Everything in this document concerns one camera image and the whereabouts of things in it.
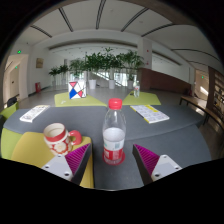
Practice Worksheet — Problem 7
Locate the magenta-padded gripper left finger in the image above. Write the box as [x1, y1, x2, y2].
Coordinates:
[41, 143, 92, 185]

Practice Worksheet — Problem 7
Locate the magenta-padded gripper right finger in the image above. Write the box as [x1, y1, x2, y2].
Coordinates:
[132, 143, 183, 186]

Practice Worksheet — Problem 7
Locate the clear red-capped water bottle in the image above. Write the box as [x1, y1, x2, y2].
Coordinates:
[101, 97, 127, 165]

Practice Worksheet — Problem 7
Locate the red and white patterned mug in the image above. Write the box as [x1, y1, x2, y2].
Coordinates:
[43, 122, 83, 157]

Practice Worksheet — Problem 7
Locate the white booklet with yellow edge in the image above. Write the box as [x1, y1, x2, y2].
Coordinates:
[129, 104, 171, 125]

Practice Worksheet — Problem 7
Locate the white printed booklet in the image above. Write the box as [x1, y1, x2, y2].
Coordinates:
[19, 104, 51, 124]

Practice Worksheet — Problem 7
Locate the red white blue geometric box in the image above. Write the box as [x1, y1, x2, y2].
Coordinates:
[67, 79, 88, 100]

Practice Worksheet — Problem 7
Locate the small clear plastic bottle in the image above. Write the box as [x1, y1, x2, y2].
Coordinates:
[133, 80, 141, 98]

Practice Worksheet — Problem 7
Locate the wooden bench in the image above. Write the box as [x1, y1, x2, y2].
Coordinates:
[179, 95, 224, 132]

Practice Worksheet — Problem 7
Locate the green upholstered chair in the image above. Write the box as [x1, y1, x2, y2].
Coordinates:
[0, 101, 20, 120]

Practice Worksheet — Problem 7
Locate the black bag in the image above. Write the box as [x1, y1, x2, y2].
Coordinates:
[6, 96, 19, 108]

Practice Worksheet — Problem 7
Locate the potted green plants group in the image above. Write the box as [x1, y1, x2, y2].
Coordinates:
[48, 47, 146, 90]

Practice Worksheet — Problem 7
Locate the wooden shelf unit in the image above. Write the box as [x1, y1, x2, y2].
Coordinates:
[206, 65, 224, 116]

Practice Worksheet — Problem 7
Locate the framed wall picture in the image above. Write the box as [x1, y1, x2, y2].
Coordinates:
[35, 57, 45, 69]

